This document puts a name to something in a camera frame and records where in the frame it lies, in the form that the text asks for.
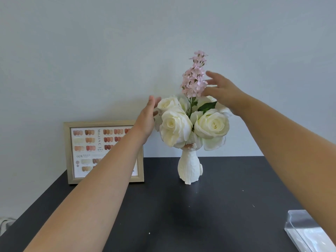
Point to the person's left hand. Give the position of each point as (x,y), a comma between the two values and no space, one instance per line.
(145,122)

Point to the person's right hand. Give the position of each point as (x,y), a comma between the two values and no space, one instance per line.
(227,92)

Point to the person's left fingers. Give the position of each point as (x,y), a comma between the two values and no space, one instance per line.
(153,101)

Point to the person's right thumb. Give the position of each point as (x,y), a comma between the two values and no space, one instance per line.
(210,92)

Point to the person's right forearm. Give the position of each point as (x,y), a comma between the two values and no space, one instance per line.
(288,152)

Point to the person's left forearm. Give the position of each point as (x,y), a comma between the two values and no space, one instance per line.
(99,186)

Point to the green artificial leaf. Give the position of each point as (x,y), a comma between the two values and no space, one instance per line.
(207,106)

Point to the small white artificial rose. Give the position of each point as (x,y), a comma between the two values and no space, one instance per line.
(168,102)
(222,107)

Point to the pink blossom flower stem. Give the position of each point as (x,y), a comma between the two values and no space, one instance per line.
(193,80)

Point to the large white artificial rose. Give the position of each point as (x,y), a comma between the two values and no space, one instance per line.
(174,127)
(212,125)

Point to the white cat-shaped vase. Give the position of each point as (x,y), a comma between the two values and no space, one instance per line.
(189,167)

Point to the framed nail colour chart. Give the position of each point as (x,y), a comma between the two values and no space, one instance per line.
(86,146)

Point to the clear acrylic box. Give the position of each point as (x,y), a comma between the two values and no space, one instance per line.
(305,232)

